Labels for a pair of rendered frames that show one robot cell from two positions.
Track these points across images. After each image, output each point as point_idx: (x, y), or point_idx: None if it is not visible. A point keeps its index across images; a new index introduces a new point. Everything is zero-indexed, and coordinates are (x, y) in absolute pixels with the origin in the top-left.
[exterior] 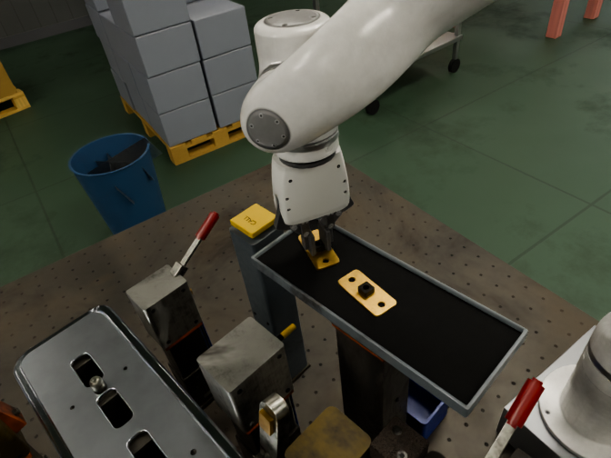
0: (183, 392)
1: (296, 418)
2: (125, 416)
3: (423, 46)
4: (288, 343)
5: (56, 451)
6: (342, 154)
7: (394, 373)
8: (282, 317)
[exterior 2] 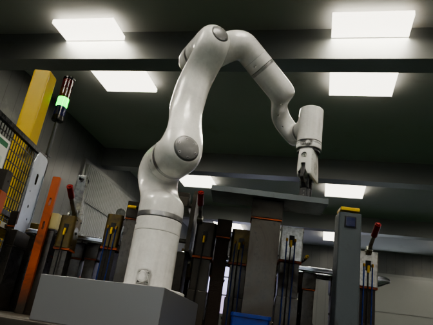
0: (309, 266)
1: (281, 298)
2: (329, 294)
3: (271, 104)
4: (332, 311)
5: (319, 278)
6: (300, 151)
7: (249, 240)
8: (333, 282)
